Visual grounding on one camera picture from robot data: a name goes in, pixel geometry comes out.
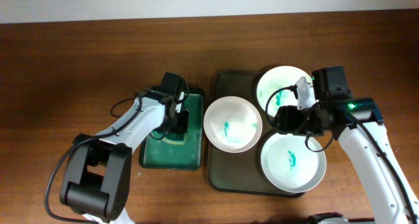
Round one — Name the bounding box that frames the white bowl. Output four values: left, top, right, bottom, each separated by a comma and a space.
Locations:
203, 96, 263, 153
256, 65, 315, 119

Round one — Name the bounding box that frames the green and yellow sponge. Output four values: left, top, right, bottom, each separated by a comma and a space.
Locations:
162, 132, 187, 145

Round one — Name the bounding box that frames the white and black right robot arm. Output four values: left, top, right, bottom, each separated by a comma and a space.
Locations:
269, 66, 418, 223

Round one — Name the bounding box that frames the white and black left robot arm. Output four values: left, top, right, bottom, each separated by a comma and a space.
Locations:
60, 73, 189, 223

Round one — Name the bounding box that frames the dark green water tray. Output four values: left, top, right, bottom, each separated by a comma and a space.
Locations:
138, 88, 205, 170

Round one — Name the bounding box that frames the large dark serving tray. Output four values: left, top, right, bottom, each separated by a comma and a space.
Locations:
207, 70, 302, 198

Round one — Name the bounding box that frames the white plate lower right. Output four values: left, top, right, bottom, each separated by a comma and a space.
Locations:
260, 134, 327, 193

